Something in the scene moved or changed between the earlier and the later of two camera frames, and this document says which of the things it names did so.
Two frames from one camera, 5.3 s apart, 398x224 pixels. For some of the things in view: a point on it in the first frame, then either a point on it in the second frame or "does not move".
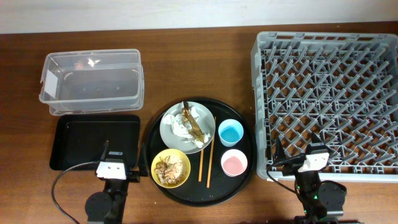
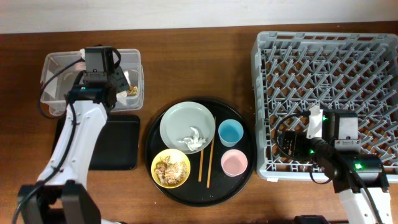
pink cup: x=234 y=162 does not move
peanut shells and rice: x=171 y=170 does not move
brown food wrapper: x=193 y=127 -> x=133 y=91
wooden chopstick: x=201 y=166 does not move
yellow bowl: x=170 y=168 does not move
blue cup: x=230 y=132 does not move
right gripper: x=292 y=167 -> x=298 y=139
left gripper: x=134 y=176 -> x=122 y=81
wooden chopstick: x=211 y=154 does not move
